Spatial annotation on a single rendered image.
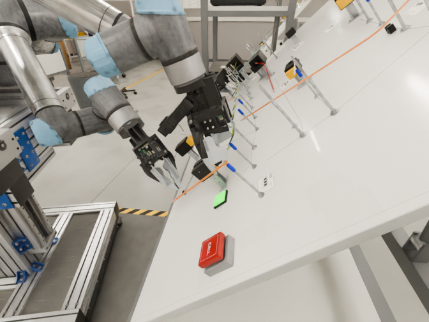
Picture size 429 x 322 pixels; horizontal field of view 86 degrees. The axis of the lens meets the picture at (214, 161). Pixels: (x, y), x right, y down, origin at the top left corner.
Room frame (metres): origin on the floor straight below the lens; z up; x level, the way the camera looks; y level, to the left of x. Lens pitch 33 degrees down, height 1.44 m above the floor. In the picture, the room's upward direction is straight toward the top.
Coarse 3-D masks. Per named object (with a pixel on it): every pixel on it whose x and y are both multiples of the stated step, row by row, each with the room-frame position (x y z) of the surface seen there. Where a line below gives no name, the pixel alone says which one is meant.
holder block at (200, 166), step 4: (200, 160) 0.49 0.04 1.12; (196, 164) 0.49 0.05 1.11; (200, 164) 0.47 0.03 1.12; (204, 164) 0.46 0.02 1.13; (196, 168) 0.47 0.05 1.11; (200, 168) 0.46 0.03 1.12; (204, 168) 0.46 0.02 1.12; (192, 172) 0.47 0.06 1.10; (196, 172) 0.46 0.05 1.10; (200, 172) 0.46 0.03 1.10; (204, 172) 0.46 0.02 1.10; (208, 172) 0.46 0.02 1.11; (196, 176) 0.47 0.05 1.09; (200, 176) 0.46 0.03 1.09; (204, 176) 0.46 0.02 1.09; (204, 180) 0.46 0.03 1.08
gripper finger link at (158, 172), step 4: (152, 168) 0.51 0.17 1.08; (156, 168) 0.52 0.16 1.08; (160, 168) 0.52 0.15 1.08; (152, 172) 0.51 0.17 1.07; (156, 172) 0.49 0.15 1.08; (160, 172) 0.51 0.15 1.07; (156, 176) 0.50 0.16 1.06; (160, 176) 0.47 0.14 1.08; (164, 176) 0.51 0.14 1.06; (160, 180) 0.50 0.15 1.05; (164, 180) 0.47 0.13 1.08; (168, 180) 0.50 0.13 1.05; (164, 184) 0.49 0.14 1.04; (168, 184) 0.49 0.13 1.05; (172, 184) 0.50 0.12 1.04; (172, 188) 0.49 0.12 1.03; (176, 188) 0.49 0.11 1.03
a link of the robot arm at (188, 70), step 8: (192, 56) 0.45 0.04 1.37; (176, 64) 0.44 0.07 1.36; (184, 64) 0.44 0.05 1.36; (192, 64) 0.45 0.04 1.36; (200, 64) 0.46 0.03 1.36; (168, 72) 0.45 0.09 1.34; (176, 72) 0.44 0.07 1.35; (184, 72) 0.44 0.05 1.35; (192, 72) 0.44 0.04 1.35; (200, 72) 0.45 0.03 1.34; (176, 80) 0.44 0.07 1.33; (184, 80) 0.44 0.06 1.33; (192, 80) 0.45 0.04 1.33
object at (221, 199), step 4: (220, 192) 0.43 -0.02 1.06; (224, 192) 0.42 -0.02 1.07; (216, 196) 0.43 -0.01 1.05; (220, 196) 0.42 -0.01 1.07; (224, 196) 0.41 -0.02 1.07; (216, 200) 0.41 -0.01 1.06; (220, 200) 0.40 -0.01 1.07; (224, 200) 0.40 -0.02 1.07; (216, 204) 0.40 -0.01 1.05; (220, 204) 0.40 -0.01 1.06
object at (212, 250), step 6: (216, 234) 0.27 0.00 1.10; (222, 234) 0.27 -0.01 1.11; (210, 240) 0.27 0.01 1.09; (216, 240) 0.26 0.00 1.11; (222, 240) 0.26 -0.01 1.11; (204, 246) 0.26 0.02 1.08; (210, 246) 0.26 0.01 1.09; (216, 246) 0.25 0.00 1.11; (222, 246) 0.25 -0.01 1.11; (204, 252) 0.25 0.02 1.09; (210, 252) 0.24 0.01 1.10; (216, 252) 0.23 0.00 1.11; (222, 252) 0.24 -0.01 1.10; (204, 258) 0.24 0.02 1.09; (210, 258) 0.23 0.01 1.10; (216, 258) 0.23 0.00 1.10; (222, 258) 0.23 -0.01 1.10; (198, 264) 0.23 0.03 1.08; (204, 264) 0.23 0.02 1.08; (210, 264) 0.23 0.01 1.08
